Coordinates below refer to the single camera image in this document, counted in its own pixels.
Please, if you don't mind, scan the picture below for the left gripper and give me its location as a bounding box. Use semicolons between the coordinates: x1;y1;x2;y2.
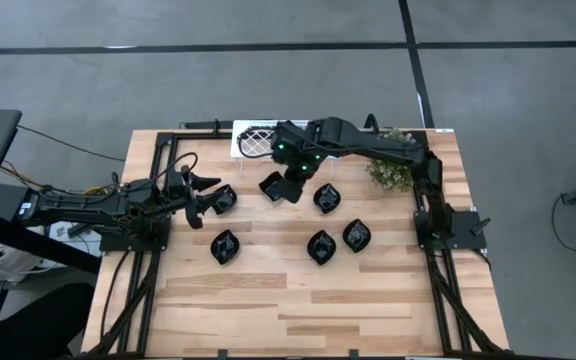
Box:
165;167;223;215

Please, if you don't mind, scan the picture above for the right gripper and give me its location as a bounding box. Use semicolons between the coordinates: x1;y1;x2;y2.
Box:
278;158;319;205

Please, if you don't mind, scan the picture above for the black square wavy mini plate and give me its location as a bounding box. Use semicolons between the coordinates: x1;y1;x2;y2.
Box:
258;171;289;203

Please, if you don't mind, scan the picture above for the green potted plant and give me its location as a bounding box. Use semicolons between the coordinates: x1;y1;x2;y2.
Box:
365;127;416;193

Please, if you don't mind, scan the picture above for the white flat box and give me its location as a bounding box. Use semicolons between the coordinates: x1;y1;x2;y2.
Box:
47;219;104;256

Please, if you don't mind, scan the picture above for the person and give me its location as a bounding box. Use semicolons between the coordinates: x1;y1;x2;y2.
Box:
0;282;95;360

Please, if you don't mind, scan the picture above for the white bag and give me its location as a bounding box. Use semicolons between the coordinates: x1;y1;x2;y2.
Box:
0;243;54;286

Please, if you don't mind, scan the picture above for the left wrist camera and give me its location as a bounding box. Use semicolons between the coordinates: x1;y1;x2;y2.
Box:
183;206;205;231

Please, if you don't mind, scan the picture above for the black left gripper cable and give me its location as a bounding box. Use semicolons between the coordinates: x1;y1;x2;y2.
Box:
150;151;200;189

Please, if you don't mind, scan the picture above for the white wire lattice rack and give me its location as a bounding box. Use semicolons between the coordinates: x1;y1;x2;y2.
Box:
231;118;344;177

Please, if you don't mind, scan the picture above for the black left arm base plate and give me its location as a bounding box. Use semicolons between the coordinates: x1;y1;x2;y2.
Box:
99;213;173;254

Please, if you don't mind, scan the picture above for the yellow cable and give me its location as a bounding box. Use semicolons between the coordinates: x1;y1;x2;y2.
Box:
55;183;114;214

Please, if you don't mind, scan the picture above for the thin black floor cable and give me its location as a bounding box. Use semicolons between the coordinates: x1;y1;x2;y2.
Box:
16;125;127;165

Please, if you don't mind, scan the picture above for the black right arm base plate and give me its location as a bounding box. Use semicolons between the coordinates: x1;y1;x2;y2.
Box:
414;208;488;251

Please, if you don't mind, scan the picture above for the black lever handle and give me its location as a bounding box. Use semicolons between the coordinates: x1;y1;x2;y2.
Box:
470;217;493;237

